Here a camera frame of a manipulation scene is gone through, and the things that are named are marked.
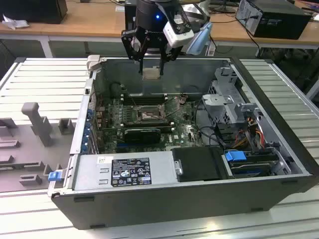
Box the black graphics card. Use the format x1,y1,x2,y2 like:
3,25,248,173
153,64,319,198
124,128,161,144

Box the black open PC case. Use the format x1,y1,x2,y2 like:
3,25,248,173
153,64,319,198
47,55,319,230

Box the blue disk carrier handle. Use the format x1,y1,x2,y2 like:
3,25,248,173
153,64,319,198
224,150,247,165

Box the black plastic shroud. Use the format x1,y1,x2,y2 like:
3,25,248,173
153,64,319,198
171,146,225,182

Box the hard disk in bay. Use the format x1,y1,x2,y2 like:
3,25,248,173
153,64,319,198
230,159,274,179

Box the black tower computer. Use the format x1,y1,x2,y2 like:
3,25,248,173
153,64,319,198
124,4,137,33

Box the blue plastic case latch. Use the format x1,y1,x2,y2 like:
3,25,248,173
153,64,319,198
48,171,62,182

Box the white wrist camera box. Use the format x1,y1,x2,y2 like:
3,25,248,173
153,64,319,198
163,11,195,47

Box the green motherboard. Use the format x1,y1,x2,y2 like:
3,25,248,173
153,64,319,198
96,93,207,154

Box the grey case hinge latch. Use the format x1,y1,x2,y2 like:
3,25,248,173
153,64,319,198
86,55,102,73

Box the orange yellow wire bundle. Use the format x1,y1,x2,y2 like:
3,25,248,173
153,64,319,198
234,119,265,149

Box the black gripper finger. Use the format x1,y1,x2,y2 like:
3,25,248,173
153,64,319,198
159,46,184,77
121,28,145,75

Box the black cable loop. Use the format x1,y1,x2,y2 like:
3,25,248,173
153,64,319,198
193,99,226,149

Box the grey metal drive cage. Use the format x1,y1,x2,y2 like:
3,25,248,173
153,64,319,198
201,66,251,125

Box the black RAM slot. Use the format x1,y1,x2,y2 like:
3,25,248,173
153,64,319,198
121,99,167,105
119,119,171,125
122,93,166,98

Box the black power cable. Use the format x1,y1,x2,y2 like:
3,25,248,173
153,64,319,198
245,24,262,58

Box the crumpled white paper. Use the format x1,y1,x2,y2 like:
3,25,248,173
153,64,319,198
1,13,30,31

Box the silver square CPU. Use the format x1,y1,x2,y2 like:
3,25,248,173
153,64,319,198
142,67,161,80

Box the pale blue teach pendant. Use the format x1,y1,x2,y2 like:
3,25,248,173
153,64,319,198
186,21,214,55

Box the blue expansion card clips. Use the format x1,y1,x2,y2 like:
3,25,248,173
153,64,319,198
83,107,93,153

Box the wooden desk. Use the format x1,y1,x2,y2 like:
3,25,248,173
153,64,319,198
0,0,319,50

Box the grey power supply unit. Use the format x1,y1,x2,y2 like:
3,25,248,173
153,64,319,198
72,153,176,191

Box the black desktop computer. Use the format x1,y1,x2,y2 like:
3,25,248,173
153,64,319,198
235,0,313,40

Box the metal socket cover frame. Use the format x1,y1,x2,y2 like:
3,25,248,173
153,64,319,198
163,94,186,119

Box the black box on desk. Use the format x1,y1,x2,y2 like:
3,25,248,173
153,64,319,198
0,0,68,25

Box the CPU socket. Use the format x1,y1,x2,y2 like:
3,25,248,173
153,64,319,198
133,106,166,123

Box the grey parts rack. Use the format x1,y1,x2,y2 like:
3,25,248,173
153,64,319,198
0,102,77,193

